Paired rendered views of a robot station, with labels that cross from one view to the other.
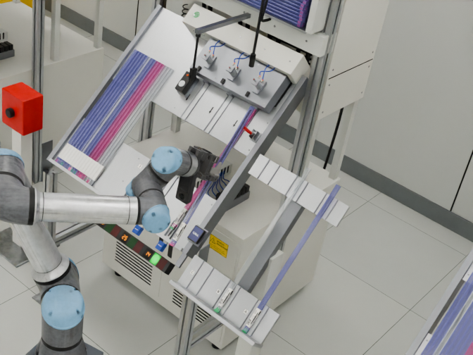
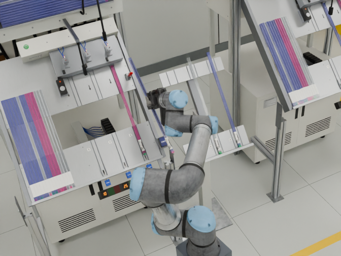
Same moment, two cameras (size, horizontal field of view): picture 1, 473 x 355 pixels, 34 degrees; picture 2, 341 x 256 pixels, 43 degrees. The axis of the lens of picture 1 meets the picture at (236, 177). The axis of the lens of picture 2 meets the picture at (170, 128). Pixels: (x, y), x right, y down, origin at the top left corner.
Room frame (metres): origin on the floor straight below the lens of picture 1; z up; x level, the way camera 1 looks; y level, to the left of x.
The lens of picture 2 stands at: (0.98, 1.41, 2.16)
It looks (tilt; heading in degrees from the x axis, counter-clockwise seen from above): 38 degrees down; 306
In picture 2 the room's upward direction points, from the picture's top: 7 degrees counter-clockwise
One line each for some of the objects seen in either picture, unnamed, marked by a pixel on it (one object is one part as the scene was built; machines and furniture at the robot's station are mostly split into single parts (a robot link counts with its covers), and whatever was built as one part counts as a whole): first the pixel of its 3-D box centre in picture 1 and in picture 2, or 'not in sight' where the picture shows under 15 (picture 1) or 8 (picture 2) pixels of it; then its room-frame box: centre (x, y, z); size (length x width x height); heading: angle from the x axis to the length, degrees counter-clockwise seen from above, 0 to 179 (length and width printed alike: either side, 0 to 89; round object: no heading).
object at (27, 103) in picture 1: (22, 172); not in sight; (2.71, 0.90, 0.39); 0.24 x 0.24 x 0.78; 56
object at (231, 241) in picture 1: (217, 226); (84, 163); (2.69, 0.04, 0.31); 0.70 x 0.65 x 0.62; 56
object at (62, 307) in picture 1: (62, 314); (200, 224); (1.60, 0.41, 0.72); 0.13 x 0.12 x 0.14; 20
